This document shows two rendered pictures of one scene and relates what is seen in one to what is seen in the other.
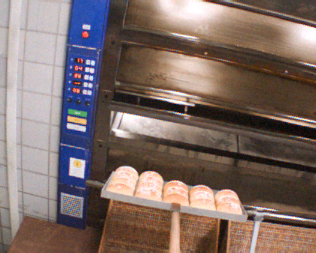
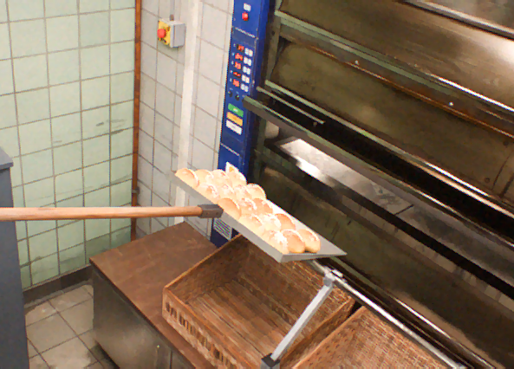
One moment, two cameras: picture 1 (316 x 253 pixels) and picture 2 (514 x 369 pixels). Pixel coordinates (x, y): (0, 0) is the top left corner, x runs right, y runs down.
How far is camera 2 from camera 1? 129 cm
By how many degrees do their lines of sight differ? 36
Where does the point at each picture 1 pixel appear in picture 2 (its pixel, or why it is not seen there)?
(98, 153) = (253, 165)
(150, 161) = (299, 192)
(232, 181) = (378, 250)
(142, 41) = (298, 36)
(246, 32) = (402, 36)
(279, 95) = (439, 139)
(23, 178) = not seen: hidden behind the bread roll
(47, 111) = (216, 102)
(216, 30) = (367, 30)
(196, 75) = (346, 91)
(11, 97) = (187, 78)
